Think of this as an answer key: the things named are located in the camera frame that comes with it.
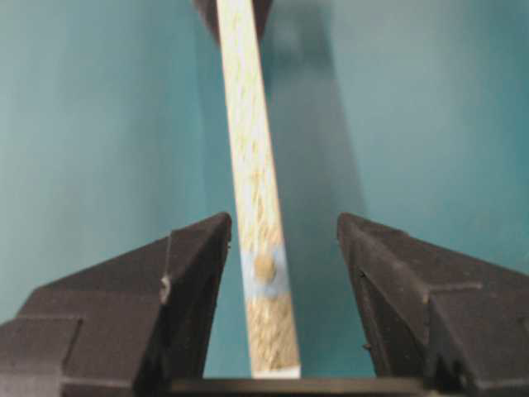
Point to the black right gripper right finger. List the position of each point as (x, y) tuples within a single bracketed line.
[(457, 322)]

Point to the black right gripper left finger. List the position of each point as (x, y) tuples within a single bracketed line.
[(127, 326)]

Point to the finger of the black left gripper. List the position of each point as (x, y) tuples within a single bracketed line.
[(207, 10), (261, 10)]

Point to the white particle board plank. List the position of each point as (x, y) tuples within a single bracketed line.
[(272, 337)]

